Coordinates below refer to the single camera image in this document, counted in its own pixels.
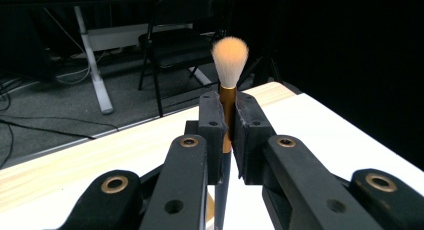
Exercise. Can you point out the black tripod stand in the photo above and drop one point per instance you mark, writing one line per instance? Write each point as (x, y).
(265, 70)

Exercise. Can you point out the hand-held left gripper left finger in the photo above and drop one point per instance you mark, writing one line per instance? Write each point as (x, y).
(213, 140)

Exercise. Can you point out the large fluffy makeup brush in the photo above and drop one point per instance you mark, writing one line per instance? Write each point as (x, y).
(230, 60)

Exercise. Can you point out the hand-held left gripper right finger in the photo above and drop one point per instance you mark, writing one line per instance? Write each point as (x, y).
(251, 140)

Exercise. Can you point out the desk with white legs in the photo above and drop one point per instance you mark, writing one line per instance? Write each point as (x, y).
(96, 76)

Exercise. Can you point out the black folding chair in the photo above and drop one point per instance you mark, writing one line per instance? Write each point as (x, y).
(180, 45)

